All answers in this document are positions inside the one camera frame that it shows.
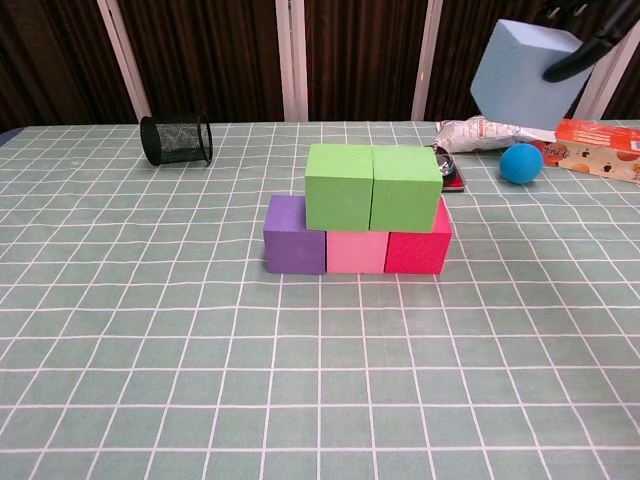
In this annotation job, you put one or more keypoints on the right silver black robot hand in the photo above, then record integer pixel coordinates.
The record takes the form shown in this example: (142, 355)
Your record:
(590, 45)

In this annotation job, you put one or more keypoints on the light blue foam cube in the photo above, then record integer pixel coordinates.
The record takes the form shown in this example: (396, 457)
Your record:
(515, 80)

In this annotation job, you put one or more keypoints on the green foam cube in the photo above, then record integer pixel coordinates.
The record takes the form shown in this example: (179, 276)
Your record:
(337, 195)
(405, 195)

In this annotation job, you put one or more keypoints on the magenta foam cube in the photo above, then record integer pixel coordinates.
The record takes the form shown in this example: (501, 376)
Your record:
(415, 252)

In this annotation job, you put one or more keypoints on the purple foam cube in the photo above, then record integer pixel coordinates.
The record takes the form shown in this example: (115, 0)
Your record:
(292, 250)

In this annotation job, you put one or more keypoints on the orange cardboard box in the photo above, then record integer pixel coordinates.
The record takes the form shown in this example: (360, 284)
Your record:
(595, 145)

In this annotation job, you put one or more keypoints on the blue ball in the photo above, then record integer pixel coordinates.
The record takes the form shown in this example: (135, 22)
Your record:
(521, 164)

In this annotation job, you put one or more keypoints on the white snack bag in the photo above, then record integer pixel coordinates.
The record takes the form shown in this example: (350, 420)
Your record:
(470, 137)

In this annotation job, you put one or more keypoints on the silver call bell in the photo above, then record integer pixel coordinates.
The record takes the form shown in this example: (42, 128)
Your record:
(446, 162)

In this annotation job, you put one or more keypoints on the red flat case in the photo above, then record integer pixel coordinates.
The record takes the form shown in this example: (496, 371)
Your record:
(452, 186)

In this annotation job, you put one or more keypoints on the light pink foam cube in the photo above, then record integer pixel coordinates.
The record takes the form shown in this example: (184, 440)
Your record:
(356, 252)

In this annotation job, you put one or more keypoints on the black mesh pen holder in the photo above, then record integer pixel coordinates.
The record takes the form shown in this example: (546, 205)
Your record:
(177, 140)

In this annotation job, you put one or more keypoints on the green checked tablecloth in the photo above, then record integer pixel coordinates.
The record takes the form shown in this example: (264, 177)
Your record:
(320, 375)

